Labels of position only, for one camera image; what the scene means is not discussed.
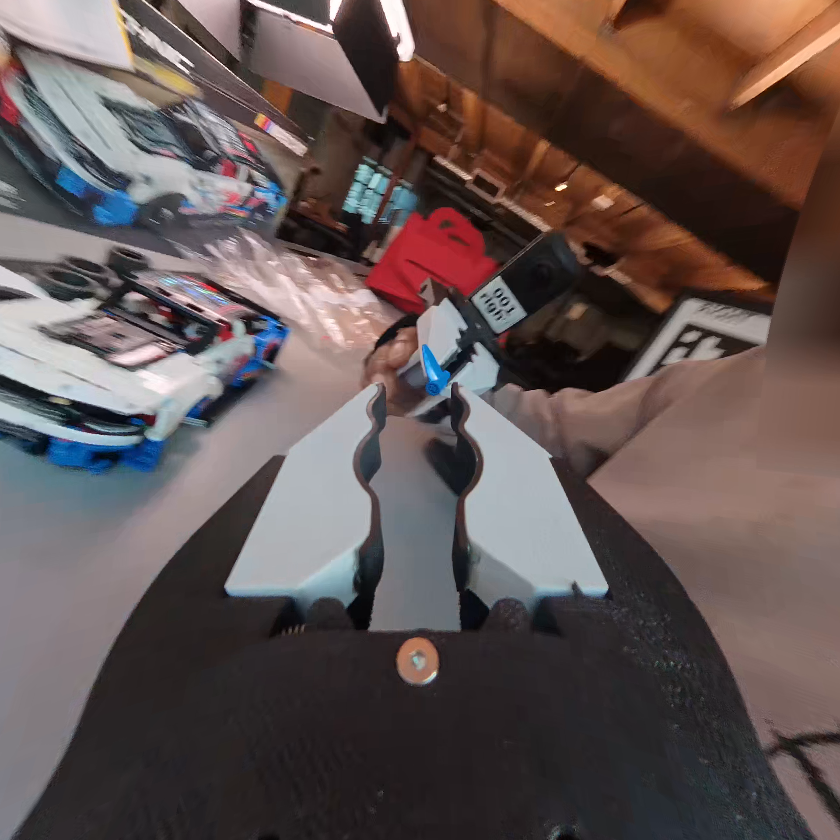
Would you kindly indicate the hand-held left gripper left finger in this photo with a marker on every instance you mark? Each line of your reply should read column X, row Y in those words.
column 308, row 525

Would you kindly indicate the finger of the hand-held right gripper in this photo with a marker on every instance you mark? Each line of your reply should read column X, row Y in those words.
column 443, row 328
column 479, row 371

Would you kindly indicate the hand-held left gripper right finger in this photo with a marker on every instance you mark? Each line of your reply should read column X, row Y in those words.
column 525, row 525

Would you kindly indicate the blue connector pin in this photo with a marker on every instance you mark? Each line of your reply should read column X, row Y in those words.
column 433, row 367

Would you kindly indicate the person's right forearm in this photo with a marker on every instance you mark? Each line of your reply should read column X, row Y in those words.
column 623, row 407

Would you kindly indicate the grey desk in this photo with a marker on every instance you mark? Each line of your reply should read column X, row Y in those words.
column 98, row 558

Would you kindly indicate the person's right hand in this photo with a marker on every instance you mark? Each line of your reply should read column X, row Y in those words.
column 390, row 358

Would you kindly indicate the red felt tote bag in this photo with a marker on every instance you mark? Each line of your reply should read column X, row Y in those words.
column 426, row 262

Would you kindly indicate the pile of clear plastic bags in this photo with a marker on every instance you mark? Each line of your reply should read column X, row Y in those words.
column 302, row 295

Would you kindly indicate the black framed sign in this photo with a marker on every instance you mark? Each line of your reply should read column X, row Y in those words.
column 695, row 341

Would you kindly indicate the person's beige sweatshirt torso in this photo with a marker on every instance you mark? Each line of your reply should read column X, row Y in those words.
column 722, row 590

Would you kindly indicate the toy brick race car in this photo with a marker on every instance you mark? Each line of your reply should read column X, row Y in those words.
column 98, row 367

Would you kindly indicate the overhead studio light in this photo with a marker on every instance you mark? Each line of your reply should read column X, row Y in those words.
column 315, row 52

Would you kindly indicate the black toy tyre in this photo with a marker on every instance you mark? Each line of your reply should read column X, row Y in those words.
column 85, row 266
column 65, row 283
column 128, row 259

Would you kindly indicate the toy set cardboard box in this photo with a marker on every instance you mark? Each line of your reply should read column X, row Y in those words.
column 131, row 144

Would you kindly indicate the instruction booklet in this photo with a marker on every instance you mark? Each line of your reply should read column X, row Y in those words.
column 65, row 26

